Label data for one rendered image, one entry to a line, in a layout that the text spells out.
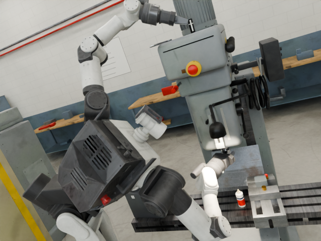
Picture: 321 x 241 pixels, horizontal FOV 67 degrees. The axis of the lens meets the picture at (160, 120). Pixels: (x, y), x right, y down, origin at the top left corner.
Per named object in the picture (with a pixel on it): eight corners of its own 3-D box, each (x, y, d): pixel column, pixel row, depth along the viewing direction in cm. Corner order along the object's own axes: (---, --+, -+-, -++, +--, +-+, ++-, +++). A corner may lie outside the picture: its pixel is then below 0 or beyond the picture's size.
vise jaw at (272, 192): (281, 198, 124) (279, 191, 123) (250, 201, 129) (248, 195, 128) (278, 191, 129) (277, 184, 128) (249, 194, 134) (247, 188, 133)
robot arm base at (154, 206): (165, 224, 86) (165, 211, 78) (135, 205, 91) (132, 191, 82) (185, 191, 94) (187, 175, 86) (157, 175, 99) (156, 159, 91)
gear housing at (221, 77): (232, 85, 105) (227, 62, 102) (180, 98, 114) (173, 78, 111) (232, 70, 135) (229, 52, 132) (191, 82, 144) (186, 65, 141)
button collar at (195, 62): (202, 74, 95) (198, 59, 94) (188, 78, 98) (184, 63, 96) (203, 73, 97) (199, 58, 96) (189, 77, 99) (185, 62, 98)
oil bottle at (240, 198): (246, 207, 136) (241, 191, 132) (238, 207, 137) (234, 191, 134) (245, 202, 139) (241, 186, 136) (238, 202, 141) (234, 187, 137)
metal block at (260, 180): (269, 190, 130) (266, 180, 129) (257, 191, 132) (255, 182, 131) (267, 184, 135) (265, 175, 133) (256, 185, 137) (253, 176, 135)
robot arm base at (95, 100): (87, 123, 89) (116, 114, 94) (76, 93, 92) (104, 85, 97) (86, 135, 103) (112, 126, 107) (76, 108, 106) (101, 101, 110)
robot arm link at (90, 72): (85, 56, 118) (90, 97, 111) (70, 40, 106) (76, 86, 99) (107, 49, 117) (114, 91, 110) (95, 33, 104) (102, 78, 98)
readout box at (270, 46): (287, 78, 128) (280, 38, 122) (269, 82, 131) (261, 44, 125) (281, 71, 146) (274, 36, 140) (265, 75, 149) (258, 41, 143)
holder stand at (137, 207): (163, 218, 149) (153, 191, 144) (133, 217, 159) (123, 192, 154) (170, 205, 159) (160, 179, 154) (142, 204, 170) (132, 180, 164)
